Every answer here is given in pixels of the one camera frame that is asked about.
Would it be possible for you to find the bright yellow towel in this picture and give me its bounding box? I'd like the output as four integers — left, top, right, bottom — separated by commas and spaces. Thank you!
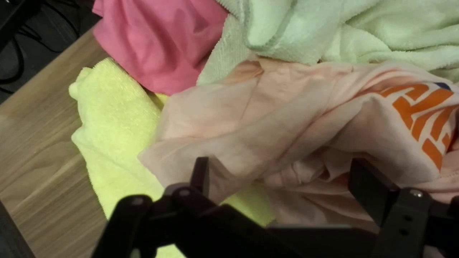
67, 55, 277, 258

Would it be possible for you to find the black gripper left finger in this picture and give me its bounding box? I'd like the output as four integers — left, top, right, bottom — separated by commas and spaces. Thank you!
90, 156, 277, 258

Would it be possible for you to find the pale yellow-green towel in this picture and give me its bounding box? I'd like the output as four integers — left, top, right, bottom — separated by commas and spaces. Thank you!
196, 0, 459, 86

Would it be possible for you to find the peach shirt with orange print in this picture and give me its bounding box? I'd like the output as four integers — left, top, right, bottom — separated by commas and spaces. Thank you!
138, 55, 459, 235

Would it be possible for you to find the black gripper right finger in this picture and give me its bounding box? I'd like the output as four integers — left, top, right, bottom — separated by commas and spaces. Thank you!
347, 156, 459, 258

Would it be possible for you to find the pink cloth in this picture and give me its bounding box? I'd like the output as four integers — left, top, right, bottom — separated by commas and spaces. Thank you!
90, 0, 228, 96

